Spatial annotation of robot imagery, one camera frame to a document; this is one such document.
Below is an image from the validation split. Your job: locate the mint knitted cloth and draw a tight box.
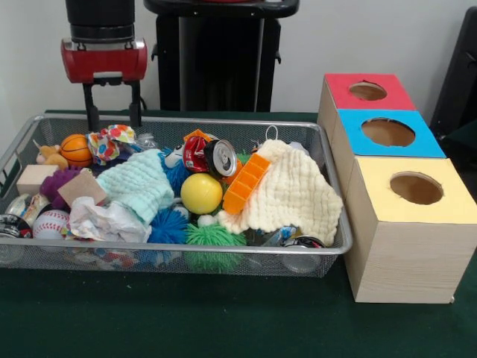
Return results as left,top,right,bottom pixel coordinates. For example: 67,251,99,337
95,148,175,227

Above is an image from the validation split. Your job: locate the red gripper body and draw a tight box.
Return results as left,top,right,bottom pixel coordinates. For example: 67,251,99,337
60,37,149,85

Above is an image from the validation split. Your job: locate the orange basketball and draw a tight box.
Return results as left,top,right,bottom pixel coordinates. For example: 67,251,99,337
59,133,94,168

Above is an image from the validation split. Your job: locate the cream knitted cloth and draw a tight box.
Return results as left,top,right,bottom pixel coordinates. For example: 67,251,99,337
216,139,344,248

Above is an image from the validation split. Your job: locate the white crumpled paper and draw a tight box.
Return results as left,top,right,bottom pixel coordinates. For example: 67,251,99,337
68,196,153,243

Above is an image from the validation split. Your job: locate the blue spiky ball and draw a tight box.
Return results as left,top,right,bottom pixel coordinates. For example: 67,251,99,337
148,208,190,245

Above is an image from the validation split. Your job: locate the green covered side table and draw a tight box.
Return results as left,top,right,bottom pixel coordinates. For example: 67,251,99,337
439,121,477,160

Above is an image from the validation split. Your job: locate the black chair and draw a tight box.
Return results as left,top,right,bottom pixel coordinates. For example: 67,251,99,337
428,5,477,141

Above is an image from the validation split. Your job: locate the dark green tablecloth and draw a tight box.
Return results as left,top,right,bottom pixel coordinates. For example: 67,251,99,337
0,109,477,358

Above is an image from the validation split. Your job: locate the white baseball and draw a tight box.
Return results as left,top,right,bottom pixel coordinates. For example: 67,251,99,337
32,209,71,240

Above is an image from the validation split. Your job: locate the multicoloured patterned cloth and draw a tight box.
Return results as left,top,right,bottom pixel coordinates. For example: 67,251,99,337
86,125,137,167

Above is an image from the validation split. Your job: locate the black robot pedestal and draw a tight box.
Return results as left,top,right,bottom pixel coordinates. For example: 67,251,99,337
143,0,301,113

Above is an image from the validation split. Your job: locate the wooden box with three holes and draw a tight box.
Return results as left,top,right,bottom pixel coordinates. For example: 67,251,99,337
317,72,477,305

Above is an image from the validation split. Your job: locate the black drinks can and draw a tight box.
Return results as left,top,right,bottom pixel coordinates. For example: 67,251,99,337
203,139,239,180

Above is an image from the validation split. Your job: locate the orange plastic brick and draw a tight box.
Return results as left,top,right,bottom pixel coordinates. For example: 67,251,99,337
222,153,272,216

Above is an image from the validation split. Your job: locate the shallow mesh bin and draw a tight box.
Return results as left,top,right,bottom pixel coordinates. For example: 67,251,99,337
0,113,354,279

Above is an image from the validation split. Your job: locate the green spiky ball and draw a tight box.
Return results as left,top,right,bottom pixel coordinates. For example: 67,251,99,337
183,222,248,274

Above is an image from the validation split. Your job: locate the yellow ball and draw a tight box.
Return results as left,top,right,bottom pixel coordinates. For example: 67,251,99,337
180,172,224,216

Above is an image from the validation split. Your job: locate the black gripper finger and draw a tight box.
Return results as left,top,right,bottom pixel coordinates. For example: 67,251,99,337
128,81,143,128
82,84,101,131

